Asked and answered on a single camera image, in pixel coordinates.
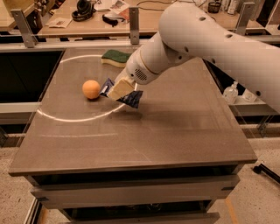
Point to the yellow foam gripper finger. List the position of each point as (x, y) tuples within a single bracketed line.
[(124, 86), (113, 94)]

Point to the blue rxbar blueberry wrapper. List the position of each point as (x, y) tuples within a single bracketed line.
[(132, 99)]

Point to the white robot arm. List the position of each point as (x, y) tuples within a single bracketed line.
[(185, 32)]

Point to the orange fruit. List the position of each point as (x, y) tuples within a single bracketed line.
[(91, 89)]

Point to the green yellow sponge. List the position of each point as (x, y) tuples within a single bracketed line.
[(115, 58)]

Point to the black sunglasses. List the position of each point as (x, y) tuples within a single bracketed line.
[(113, 21)]

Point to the magazine papers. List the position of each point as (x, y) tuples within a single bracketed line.
[(113, 9)]

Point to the black headphones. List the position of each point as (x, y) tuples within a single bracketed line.
[(85, 11)]

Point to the small printed card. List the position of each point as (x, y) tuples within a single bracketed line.
[(60, 22)]

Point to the clear plastic bottle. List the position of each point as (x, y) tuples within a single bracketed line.
[(230, 93)]

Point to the upper cabinet drawer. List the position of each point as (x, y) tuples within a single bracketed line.
[(135, 192)]

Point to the cabinet drawer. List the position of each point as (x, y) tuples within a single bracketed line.
[(135, 192), (185, 218)]

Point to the black mesh cup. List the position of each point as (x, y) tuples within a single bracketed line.
[(214, 7)]

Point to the lower cabinet drawer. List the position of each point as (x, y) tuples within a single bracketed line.
[(185, 218)]

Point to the black chair leg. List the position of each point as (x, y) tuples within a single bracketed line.
[(262, 168)]

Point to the middle metal bracket post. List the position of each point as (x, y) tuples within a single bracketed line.
[(134, 25)]

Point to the metal bracket post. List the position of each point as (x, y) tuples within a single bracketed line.
[(244, 17), (134, 25), (28, 37)]

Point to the left metal bracket post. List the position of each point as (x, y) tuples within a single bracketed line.
[(28, 37)]

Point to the right metal bracket post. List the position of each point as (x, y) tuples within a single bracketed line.
[(244, 17)]

